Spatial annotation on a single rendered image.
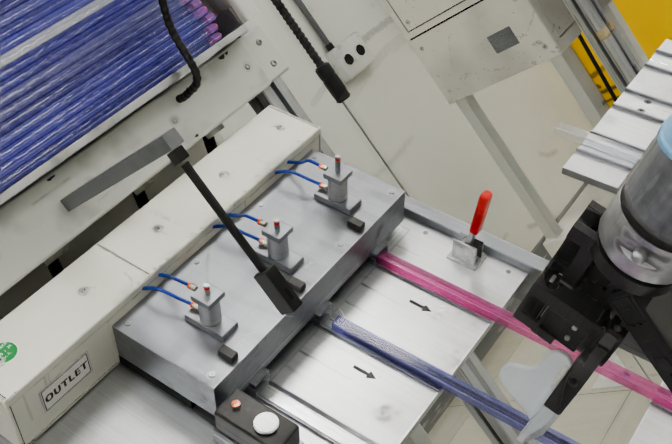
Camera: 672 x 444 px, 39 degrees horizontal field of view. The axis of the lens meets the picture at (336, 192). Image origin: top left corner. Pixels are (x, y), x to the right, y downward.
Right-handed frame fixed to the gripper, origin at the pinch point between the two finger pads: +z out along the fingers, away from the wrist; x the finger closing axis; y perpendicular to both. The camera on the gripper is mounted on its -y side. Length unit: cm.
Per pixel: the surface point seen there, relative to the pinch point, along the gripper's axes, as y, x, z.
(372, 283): 22.4, -7.2, 14.6
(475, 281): 13.4, -14.2, 12.3
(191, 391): 28.1, 17.2, 12.7
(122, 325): 37.8, 16.5, 12.3
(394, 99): 91, -180, 160
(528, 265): 9.7, -18.9, 10.2
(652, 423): -9.3, -7.7, 6.4
